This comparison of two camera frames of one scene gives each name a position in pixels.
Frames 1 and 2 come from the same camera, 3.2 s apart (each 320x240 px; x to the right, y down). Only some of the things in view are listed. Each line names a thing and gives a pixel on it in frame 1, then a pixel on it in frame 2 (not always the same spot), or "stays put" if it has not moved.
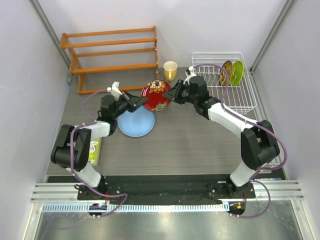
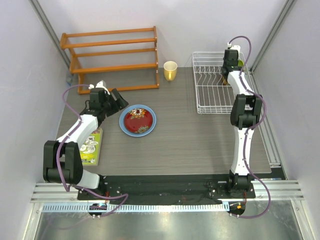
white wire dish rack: [228, 82] stays put
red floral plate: [153, 91] -> [138, 120]
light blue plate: [138, 124] stays put
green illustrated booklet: [94, 151] stays put
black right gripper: [175, 91] -> [237, 58]
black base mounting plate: [164, 189] stays put
